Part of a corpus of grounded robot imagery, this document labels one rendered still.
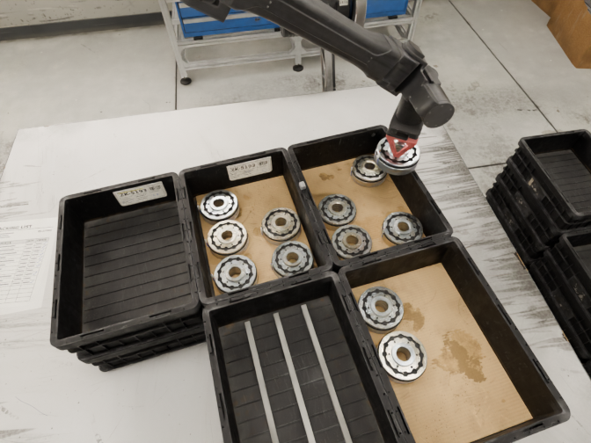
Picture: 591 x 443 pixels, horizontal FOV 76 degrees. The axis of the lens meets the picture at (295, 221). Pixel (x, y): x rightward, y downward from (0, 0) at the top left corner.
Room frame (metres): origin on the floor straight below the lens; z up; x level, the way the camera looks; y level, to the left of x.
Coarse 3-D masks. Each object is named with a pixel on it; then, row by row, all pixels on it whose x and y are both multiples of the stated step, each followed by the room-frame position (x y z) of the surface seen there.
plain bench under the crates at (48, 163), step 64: (64, 128) 1.13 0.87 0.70; (128, 128) 1.12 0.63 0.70; (192, 128) 1.11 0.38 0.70; (256, 128) 1.10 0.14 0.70; (320, 128) 1.09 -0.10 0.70; (0, 192) 0.82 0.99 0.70; (64, 192) 0.81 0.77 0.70; (448, 192) 0.77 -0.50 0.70; (512, 256) 0.52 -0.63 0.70; (0, 320) 0.37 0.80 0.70; (0, 384) 0.21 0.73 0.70; (64, 384) 0.20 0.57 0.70; (128, 384) 0.20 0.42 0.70; (192, 384) 0.20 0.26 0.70; (576, 384) 0.17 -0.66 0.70
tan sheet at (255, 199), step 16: (240, 192) 0.68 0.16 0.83; (256, 192) 0.68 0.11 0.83; (272, 192) 0.68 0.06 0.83; (288, 192) 0.68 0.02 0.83; (240, 208) 0.63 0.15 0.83; (256, 208) 0.63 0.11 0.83; (272, 208) 0.62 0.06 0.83; (208, 224) 0.58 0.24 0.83; (256, 224) 0.57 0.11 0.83; (256, 240) 0.52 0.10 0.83; (304, 240) 0.52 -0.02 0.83; (208, 256) 0.48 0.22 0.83; (256, 256) 0.47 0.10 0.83; (272, 272) 0.43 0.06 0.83
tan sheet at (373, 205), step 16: (352, 160) 0.80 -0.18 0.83; (304, 176) 0.74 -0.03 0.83; (320, 176) 0.74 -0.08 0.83; (336, 176) 0.74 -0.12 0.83; (320, 192) 0.68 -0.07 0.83; (336, 192) 0.67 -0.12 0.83; (352, 192) 0.67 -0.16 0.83; (368, 192) 0.67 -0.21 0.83; (384, 192) 0.67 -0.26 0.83; (368, 208) 0.62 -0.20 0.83; (384, 208) 0.61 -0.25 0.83; (400, 208) 0.61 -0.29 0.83; (368, 224) 0.56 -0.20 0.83
